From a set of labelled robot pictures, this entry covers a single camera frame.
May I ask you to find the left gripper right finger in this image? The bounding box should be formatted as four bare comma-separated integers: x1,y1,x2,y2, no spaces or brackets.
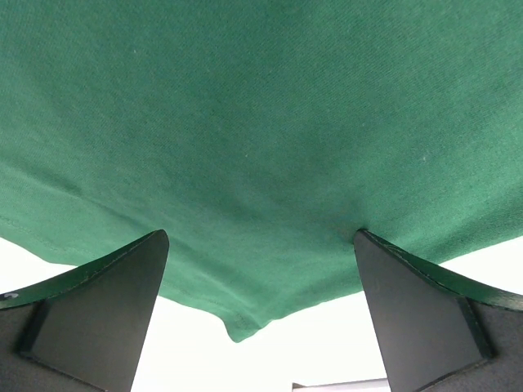
354,230,522,391

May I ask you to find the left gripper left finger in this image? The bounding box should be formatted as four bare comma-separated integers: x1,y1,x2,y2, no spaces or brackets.
1,230,169,391

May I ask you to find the green t shirt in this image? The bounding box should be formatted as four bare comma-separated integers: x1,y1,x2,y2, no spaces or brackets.
1,1,522,342

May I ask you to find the aluminium frame rail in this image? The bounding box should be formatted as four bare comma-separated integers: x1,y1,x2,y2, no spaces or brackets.
292,379,391,392

